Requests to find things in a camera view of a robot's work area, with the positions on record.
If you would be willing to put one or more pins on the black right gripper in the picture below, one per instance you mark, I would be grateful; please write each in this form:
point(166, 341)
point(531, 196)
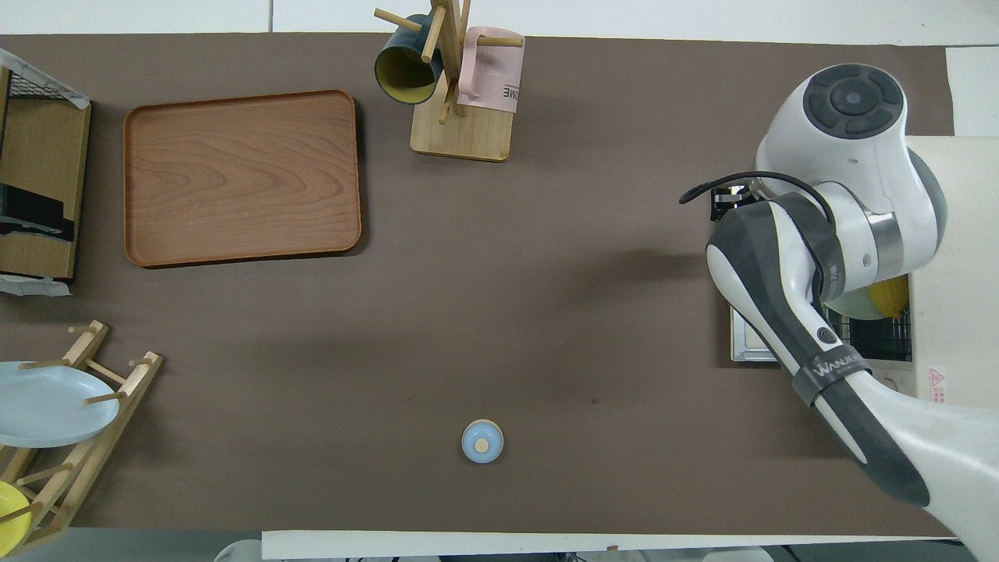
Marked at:
point(722, 209)

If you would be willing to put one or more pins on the mint green plate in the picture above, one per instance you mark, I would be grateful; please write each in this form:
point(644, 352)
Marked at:
point(858, 308)

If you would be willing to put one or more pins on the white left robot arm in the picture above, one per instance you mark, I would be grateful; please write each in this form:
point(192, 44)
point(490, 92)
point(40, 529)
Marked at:
point(238, 553)

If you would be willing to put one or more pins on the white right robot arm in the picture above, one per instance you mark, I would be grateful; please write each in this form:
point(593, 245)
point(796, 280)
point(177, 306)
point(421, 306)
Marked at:
point(851, 156)

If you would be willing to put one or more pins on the white toaster oven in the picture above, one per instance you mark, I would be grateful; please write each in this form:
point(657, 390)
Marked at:
point(960, 312)

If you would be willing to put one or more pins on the wooden shelf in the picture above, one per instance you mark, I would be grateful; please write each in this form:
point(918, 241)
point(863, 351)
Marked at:
point(43, 148)

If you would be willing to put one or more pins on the white checked cloth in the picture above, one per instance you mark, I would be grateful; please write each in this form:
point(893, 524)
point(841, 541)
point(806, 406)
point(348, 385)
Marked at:
point(74, 95)

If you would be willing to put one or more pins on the brown table mat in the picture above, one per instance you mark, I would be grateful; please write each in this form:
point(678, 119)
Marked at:
point(546, 273)

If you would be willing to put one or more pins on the light blue plate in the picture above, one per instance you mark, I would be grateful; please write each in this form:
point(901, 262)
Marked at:
point(47, 406)

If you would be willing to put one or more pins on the brown wooden tray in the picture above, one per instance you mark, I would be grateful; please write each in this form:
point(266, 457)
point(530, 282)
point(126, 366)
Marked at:
point(242, 179)

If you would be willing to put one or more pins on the wooden plate rack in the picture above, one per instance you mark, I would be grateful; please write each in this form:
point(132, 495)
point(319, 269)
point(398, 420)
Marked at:
point(117, 406)

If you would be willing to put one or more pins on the pink mug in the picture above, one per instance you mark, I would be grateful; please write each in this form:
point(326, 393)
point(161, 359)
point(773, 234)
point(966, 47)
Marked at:
point(488, 78)

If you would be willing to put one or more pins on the wooden mug tree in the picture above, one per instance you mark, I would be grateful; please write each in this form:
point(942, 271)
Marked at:
point(460, 133)

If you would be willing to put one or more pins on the yellow plate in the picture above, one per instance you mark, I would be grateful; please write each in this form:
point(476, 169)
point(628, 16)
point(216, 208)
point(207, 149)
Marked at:
point(12, 515)

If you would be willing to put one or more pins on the small blue bell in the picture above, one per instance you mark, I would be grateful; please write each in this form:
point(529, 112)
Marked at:
point(482, 442)

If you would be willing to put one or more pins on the blue mug yellow inside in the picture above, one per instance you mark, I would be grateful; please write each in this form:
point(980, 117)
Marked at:
point(406, 74)

